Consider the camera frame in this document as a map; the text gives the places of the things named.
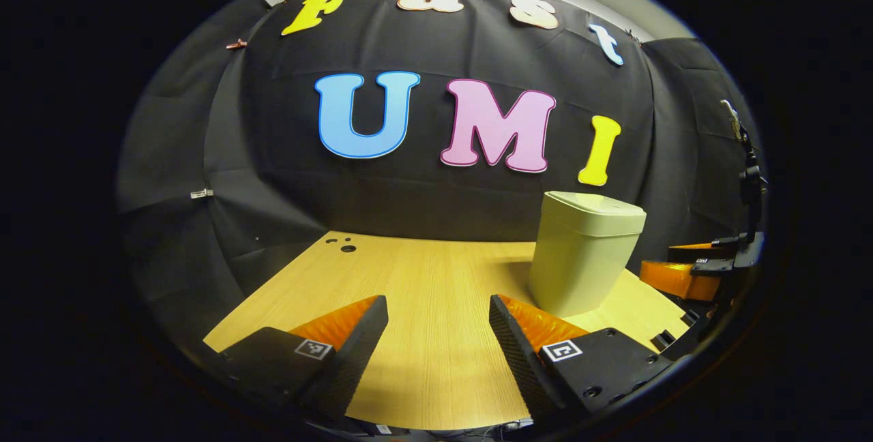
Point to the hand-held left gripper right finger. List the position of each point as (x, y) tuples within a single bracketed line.
[(522, 360)]

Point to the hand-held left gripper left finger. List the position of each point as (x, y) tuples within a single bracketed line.
[(351, 360)]

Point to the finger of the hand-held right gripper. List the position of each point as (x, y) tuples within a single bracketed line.
[(702, 252), (682, 280)]

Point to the green desktop garbage bin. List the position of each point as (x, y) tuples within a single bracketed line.
[(580, 264)]

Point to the wooden desktop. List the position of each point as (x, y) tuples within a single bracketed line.
[(423, 292)]

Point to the black backdrop cloth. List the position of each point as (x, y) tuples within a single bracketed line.
[(423, 189)]

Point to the small silver clip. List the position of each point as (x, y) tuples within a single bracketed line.
[(201, 193)]

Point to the small copper clip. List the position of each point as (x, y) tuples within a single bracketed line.
[(237, 43)]

